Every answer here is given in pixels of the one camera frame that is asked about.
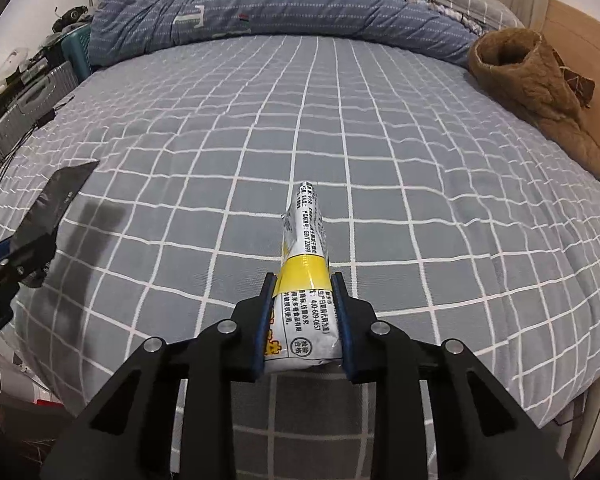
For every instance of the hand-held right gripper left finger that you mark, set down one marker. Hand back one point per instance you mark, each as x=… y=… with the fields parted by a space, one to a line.
x=252 y=340

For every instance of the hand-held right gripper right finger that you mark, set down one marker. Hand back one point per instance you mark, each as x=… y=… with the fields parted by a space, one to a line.
x=350 y=335

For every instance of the black foil packet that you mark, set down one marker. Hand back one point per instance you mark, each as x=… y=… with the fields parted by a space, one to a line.
x=55 y=200

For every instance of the yellow white snack packet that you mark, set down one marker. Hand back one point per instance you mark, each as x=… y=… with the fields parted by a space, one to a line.
x=305 y=260

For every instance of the grey hard suitcase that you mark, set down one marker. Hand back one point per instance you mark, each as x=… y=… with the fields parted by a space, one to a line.
x=25 y=110

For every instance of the white rounded object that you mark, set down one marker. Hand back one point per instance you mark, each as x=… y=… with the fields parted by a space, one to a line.
x=12 y=65

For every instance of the teal plastic chair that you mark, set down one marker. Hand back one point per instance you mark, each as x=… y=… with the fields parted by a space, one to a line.
x=80 y=52

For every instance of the pile of dark gadgets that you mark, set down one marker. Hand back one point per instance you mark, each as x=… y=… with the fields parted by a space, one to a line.
x=72 y=17

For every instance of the brown quilted jacket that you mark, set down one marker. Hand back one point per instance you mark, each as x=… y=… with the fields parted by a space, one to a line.
x=535 y=90

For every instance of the dark plaid cloth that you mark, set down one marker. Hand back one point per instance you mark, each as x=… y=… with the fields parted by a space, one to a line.
x=460 y=17

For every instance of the blue striped duvet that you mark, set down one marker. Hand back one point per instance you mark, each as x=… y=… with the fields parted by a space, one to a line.
x=280 y=5

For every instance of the wooden headboard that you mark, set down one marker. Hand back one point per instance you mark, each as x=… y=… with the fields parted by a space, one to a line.
x=590 y=60

